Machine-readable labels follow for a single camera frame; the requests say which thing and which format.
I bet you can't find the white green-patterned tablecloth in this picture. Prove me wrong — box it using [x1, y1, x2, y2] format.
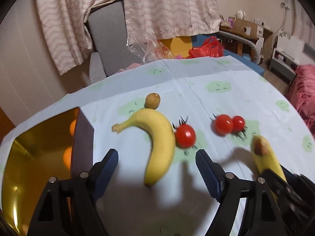
[1, 56, 314, 235]

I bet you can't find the red blanket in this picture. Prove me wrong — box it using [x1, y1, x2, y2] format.
[287, 65, 315, 137]

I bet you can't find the dark gold-lined box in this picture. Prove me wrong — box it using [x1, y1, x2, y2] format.
[1, 107, 94, 235]

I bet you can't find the brown longan fruit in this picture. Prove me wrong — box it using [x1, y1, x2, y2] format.
[145, 93, 161, 109]

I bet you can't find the pink patterned curtain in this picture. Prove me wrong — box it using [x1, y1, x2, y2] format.
[123, 0, 221, 45]
[36, 0, 116, 75]

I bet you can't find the grey armchair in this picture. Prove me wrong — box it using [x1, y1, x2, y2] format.
[88, 0, 142, 84]

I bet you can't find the orange mandarin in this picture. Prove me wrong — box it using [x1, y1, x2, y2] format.
[69, 119, 76, 136]
[63, 147, 72, 170]

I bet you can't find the wooden desk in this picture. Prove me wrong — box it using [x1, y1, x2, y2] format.
[220, 17, 273, 61]

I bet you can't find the red plastic bag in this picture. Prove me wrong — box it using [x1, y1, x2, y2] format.
[187, 36, 224, 59]

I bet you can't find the pink patterned curtain left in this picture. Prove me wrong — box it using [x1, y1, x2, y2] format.
[36, 0, 116, 75]

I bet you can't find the pink patterned curtain right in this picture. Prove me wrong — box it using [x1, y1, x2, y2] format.
[123, 0, 221, 45]

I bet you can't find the clear plastic bag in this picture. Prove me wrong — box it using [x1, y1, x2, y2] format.
[127, 32, 175, 64]

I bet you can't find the yellow banana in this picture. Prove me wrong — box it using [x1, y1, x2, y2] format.
[250, 135, 287, 182]
[112, 108, 176, 187]

